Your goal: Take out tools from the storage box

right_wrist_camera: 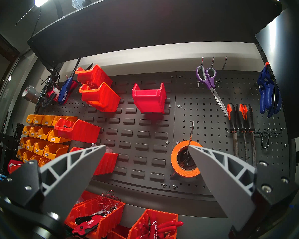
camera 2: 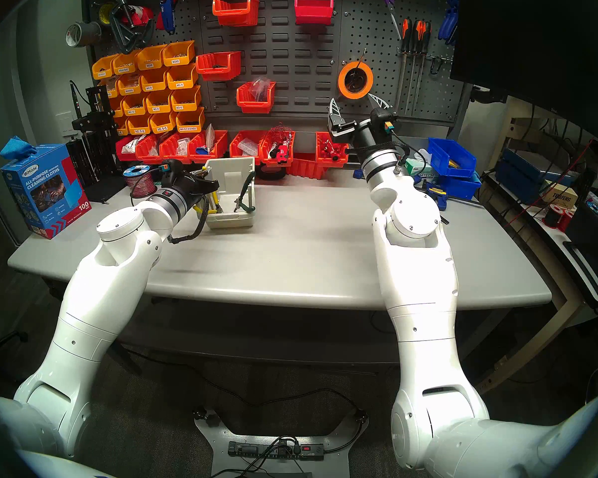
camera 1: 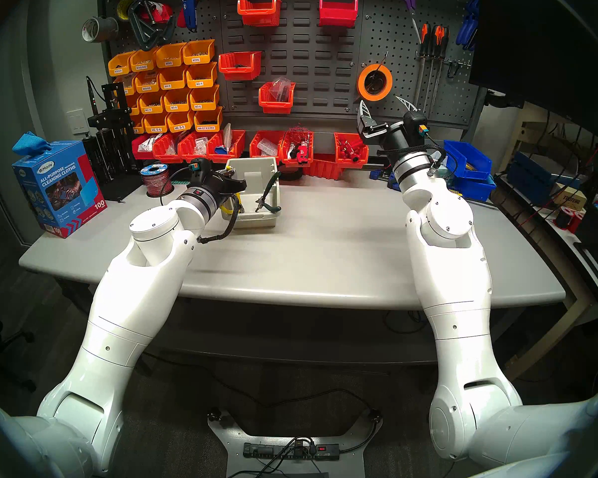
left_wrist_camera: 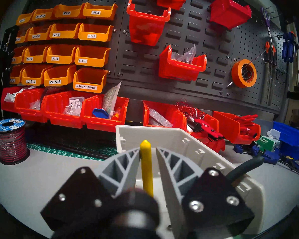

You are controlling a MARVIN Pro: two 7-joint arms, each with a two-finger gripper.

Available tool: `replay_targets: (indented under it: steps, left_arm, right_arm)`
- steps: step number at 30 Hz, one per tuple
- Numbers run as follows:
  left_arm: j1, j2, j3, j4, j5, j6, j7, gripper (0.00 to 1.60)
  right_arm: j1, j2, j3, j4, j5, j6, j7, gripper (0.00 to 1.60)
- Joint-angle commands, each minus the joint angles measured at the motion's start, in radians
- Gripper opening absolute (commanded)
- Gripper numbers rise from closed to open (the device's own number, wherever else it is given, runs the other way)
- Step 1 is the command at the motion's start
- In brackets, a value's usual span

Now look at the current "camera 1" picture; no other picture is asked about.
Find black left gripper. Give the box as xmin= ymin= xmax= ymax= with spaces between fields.
xmin=198 ymin=165 xmax=248 ymax=205

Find black floor cable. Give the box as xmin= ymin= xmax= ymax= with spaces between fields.
xmin=145 ymin=350 xmax=382 ymax=455

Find beige plastic storage box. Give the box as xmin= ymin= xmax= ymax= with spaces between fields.
xmin=218 ymin=157 xmax=282 ymax=229

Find black computer monitor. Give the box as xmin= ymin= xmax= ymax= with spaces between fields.
xmin=467 ymin=0 xmax=598 ymax=151

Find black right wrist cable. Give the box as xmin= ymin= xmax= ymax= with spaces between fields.
xmin=378 ymin=142 xmax=448 ymax=178

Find orange bin labelled M3X5X4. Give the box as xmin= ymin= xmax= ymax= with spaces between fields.
xmin=108 ymin=51 xmax=136 ymax=77

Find black metal stand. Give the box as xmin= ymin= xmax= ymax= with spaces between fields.
xmin=82 ymin=82 xmax=144 ymax=203

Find grey duct tape roll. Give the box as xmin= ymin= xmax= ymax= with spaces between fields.
xmin=82 ymin=16 xmax=120 ymax=44

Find red plastic parts bin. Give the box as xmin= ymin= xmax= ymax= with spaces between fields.
xmin=249 ymin=130 xmax=286 ymax=160
xmin=318 ymin=0 xmax=359 ymax=28
xmin=207 ymin=129 xmax=247 ymax=164
xmin=177 ymin=132 xmax=215 ymax=164
xmin=152 ymin=133 xmax=183 ymax=163
xmin=218 ymin=51 xmax=263 ymax=82
xmin=258 ymin=82 xmax=297 ymax=115
xmin=334 ymin=132 xmax=370 ymax=169
xmin=131 ymin=133 xmax=156 ymax=160
xmin=281 ymin=131 xmax=314 ymax=167
xmin=237 ymin=0 xmax=283 ymax=27
xmin=303 ymin=153 xmax=348 ymax=180

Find dark blue case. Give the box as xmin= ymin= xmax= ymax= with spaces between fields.
xmin=507 ymin=151 xmax=579 ymax=207

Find grey pegboard wall panel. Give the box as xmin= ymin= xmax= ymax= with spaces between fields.
xmin=98 ymin=0 xmax=485 ymax=130

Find beige side table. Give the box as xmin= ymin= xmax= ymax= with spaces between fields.
xmin=496 ymin=173 xmax=598 ymax=381

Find orange bin labelled M3-8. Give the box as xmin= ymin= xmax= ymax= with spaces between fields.
xmin=163 ymin=89 xmax=193 ymax=113

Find red wire tangle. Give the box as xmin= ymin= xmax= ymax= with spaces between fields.
xmin=285 ymin=125 xmax=313 ymax=147

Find orange bin labelled M3X6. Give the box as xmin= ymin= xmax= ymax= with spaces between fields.
xmin=182 ymin=39 xmax=216 ymax=66

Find orange bin labelled M3-12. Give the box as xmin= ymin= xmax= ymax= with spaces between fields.
xmin=140 ymin=93 xmax=166 ymax=115

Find orange bin labelled M3X8 BAD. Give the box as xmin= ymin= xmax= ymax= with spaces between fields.
xmin=130 ymin=48 xmax=158 ymax=72

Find black monitor mount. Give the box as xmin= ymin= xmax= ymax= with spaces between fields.
xmin=482 ymin=88 xmax=525 ymax=110

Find blue cleaning cloth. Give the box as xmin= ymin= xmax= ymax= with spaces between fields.
xmin=12 ymin=131 xmax=53 ymax=157

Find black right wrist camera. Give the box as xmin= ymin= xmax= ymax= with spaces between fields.
xmin=404 ymin=110 xmax=430 ymax=137

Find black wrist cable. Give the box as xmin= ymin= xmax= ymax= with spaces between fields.
xmin=378 ymin=142 xmax=448 ymax=178
xmin=198 ymin=193 xmax=242 ymax=244

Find orange bin labelled M4X4X6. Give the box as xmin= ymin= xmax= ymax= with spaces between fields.
xmin=135 ymin=71 xmax=161 ymax=94

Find orange tape roll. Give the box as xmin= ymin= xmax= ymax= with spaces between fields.
xmin=356 ymin=63 xmax=394 ymax=103

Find tan cardboard box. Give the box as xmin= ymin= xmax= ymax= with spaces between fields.
xmin=555 ymin=185 xmax=588 ymax=212

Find orange bin labelled M3-4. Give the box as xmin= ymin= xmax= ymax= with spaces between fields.
xmin=186 ymin=62 xmax=219 ymax=89

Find blue spring clamp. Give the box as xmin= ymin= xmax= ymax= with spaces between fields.
xmin=454 ymin=0 xmax=481 ymax=53

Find orange bin labelled M4-6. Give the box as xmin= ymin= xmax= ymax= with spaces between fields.
xmin=158 ymin=66 xmax=189 ymax=91

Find blue plastic bin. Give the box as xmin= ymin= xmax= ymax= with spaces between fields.
xmin=448 ymin=174 xmax=498 ymax=203
xmin=443 ymin=139 xmax=493 ymax=180

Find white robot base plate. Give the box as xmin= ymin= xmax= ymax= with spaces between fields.
xmin=207 ymin=408 xmax=383 ymax=478

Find orange bin labelled M3-6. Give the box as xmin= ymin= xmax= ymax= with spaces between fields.
xmin=189 ymin=85 xmax=221 ymax=112

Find orange bin labelled M4 HEX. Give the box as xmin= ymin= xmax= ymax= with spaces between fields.
xmin=194 ymin=107 xmax=224 ymax=133

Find blue cleaning cloths carton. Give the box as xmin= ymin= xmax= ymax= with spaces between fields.
xmin=12 ymin=141 xmax=108 ymax=239

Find white wall plate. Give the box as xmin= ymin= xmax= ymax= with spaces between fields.
xmin=66 ymin=109 xmax=90 ymax=135

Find green handled pliers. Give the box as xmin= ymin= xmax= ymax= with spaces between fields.
xmin=255 ymin=171 xmax=283 ymax=215

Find black power strip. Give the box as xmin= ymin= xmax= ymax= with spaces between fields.
xmin=243 ymin=442 xmax=341 ymax=462

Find red small clamps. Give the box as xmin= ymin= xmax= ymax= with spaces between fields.
xmin=340 ymin=138 xmax=368 ymax=162

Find orange bin labelled M2.5-5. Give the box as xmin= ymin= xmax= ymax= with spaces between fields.
xmin=167 ymin=111 xmax=196 ymax=133

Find orange black handled screwdriver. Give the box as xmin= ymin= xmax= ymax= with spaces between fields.
xmin=425 ymin=25 xmax=446 ymax=116
xmin=414 ymin=23 xmax=432 ymax=107

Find black soldering iron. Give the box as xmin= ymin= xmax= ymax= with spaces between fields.
xmin=85 ymin=76 xmax=102 ymax=116

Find grey metal C-clamp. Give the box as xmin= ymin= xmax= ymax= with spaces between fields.
xmin=127 ymin=0 xmax=178 ymax=52

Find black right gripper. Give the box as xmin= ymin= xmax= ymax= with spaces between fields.
xmin=357 ymin=95 xmax=423 ymax=159

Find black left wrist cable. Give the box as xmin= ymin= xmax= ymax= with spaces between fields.
xmin=198 ymin=193 xmax=242 ymax=244

